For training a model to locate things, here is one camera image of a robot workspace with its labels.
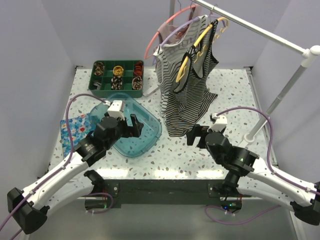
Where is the yellow plastic hanger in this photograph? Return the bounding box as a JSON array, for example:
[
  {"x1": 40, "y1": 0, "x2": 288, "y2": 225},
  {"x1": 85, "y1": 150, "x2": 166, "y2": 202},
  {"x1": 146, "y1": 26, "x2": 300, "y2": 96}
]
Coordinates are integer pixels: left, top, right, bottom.
[{"x1": 176, "y1": 17, "x2": 229, "y2": 83}]

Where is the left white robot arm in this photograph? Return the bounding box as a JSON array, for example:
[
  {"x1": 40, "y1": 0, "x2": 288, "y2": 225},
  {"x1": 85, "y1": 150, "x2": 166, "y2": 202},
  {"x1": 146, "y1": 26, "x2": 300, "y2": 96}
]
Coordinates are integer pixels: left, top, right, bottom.
[{"x1": 7, "y1": 114, "x2": 144, "y2": 234}]

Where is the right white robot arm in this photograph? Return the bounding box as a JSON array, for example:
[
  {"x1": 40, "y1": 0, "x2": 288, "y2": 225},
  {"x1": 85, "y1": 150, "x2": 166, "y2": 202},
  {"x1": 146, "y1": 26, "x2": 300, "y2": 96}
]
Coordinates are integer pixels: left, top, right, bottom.
[{"x1": 186, "y1": 124, "x2": 320, "y2": 226}]

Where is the pink plastic hanger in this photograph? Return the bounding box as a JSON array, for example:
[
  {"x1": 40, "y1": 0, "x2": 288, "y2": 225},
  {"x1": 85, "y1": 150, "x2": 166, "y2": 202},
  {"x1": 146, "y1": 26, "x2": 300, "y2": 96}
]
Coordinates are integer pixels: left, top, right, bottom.
[{"x1": 143, "y1": 4, "x2": 201, "y2": 60}]

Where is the purple plastic hanger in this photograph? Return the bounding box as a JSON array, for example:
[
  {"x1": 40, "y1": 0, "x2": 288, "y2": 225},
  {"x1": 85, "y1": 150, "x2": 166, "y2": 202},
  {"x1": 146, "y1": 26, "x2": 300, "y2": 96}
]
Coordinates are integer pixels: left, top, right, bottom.
[{"x1": 151, "y1": 13, "x2": 221, "y2": 66}]

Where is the teal transparent plastic bin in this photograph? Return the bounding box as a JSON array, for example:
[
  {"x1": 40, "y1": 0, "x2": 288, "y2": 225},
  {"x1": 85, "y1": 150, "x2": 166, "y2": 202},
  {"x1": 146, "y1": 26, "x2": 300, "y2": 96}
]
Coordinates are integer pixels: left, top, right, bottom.
[{"x1": 89, "y1": 92, "x2": 163, "y2": 158}]

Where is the blue floral folded cloth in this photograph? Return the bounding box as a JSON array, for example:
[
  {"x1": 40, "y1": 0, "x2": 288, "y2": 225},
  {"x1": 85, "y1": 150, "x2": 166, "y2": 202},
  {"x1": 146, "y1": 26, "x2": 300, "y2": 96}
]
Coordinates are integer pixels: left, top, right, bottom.
[{"x1": 60, "y1": 113, "x2": 95, "y2": 158}]

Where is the brown white patterned sock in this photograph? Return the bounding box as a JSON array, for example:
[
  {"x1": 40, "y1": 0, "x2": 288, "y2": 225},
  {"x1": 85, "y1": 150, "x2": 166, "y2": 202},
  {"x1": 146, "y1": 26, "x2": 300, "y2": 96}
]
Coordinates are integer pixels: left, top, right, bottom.
[{"x1": 131, "y1": 76, "x2": 143, "y2": 90}]

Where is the grey black rolled sock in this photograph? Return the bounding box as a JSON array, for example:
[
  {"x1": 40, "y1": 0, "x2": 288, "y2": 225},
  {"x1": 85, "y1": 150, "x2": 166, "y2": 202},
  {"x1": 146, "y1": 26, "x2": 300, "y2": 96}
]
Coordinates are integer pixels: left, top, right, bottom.
[{"x1": 93, "y1": 81, "x2": 102, "y2": 90}]

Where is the black beige patterned sock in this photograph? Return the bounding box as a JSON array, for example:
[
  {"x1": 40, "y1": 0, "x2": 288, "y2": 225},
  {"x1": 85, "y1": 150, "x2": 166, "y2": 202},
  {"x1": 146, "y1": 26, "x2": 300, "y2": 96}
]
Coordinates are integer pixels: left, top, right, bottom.
[{"x1": 111, "y1": 76, "x2": 123, "y2": 90}]

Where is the green compartment organizer tray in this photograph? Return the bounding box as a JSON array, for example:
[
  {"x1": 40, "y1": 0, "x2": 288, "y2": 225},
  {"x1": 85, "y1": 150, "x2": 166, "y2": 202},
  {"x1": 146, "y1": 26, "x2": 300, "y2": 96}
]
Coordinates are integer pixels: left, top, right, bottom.
[{"x1": 88, "y1": 60, "x2": 144, "y2": 98}]

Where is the red black rolled sock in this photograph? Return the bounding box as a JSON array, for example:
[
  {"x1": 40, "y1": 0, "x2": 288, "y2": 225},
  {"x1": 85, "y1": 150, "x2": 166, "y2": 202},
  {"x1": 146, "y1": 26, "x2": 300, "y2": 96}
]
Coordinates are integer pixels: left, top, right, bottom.
[{"x1": 133, "y1": 61, "x2": 144, "y2": 76}]

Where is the yellow rolled sock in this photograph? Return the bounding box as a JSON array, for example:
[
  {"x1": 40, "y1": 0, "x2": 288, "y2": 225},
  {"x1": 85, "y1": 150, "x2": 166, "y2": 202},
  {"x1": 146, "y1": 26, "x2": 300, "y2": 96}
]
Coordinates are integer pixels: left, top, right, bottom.
[{"x1": 112, "y1": 65, "x2": 124, "y2": 77}]

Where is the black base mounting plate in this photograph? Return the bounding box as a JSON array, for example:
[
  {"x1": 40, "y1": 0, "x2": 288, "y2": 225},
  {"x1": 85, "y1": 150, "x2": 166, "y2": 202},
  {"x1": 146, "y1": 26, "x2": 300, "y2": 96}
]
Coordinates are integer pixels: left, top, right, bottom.
[{"x1": 86, "y1": 179, "x2": 240, "y2": 208}]

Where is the brown patterned rolled sock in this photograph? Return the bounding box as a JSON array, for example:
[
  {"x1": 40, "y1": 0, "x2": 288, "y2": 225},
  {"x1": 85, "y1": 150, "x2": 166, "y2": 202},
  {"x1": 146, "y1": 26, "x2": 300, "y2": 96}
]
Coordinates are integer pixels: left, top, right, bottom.
[{"x1": 93, "y1": 61, "x2": 105, "y2": 76}]

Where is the white clothes rack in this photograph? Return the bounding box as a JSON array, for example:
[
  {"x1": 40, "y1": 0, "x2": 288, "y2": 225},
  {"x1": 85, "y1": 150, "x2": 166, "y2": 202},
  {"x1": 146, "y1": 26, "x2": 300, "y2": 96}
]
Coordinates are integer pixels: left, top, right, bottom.
[{"x1": 143, "y1": 0, "x2": 320, "y2": 151}]

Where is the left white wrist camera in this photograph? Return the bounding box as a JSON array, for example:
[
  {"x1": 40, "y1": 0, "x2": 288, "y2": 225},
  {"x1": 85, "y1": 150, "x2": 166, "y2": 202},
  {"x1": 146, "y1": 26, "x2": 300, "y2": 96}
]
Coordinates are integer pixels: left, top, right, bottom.
[{"x1": 107, "y1": 100, "x2": 125, "y2": 121}]

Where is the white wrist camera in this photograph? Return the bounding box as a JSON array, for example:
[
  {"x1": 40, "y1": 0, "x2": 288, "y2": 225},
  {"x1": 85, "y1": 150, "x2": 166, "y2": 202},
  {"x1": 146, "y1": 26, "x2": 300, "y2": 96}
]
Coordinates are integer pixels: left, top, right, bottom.
[
  {"x1": 207, "y1": 113, "x2": 228, "y2": 134},
  {"x1": 107, "y1": 100, "x2": 125, "y2": 121}
]

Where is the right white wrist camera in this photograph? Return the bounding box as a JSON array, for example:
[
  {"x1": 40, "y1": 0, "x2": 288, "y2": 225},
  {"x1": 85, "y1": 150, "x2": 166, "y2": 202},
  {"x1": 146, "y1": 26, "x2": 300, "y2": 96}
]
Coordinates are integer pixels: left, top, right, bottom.
[{"x1": 207, "y1": 113, "x2": 228, "y2": 134}]

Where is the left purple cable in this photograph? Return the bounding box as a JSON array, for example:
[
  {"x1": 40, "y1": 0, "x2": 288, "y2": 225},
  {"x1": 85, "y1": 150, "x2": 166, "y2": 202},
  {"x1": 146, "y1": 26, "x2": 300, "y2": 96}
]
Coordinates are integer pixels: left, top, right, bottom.
[{"x1": 0, "y1": 93, "x2": 111, "y2": 240}]

